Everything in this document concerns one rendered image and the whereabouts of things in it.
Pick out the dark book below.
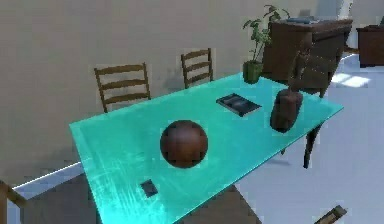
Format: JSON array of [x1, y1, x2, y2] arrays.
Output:
[[215, 92, 262, 118]]

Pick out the dark brown wooden desk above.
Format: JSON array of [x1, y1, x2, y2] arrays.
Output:
[[261, 18, 354, 99]]

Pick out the small black phone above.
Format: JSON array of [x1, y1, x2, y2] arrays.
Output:
[[139, 179, 159, 199]]

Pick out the turquoise glass dining table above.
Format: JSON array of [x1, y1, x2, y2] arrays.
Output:
[[68, 71, 345, 224]]

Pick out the brown basketball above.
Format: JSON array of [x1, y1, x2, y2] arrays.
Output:
[[159, 119, 209, 169]]

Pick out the green house plant in pot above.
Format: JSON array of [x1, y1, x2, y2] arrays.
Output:
[[242, 4, 290, 85]]

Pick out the brown pot with bare plant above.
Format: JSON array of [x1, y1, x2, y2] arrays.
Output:
[[269, 39, 331, 134]]

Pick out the brown wooden slatted chair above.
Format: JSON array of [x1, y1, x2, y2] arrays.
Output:
[[313, 204, 348, 224], [180, 47, 214, 90], [0, 179, 28, 224], [93, 62, 152, 114]]

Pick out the dark brown wooden cabinet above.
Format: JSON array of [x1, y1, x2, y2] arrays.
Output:
[[355, 24, 384, 69]]

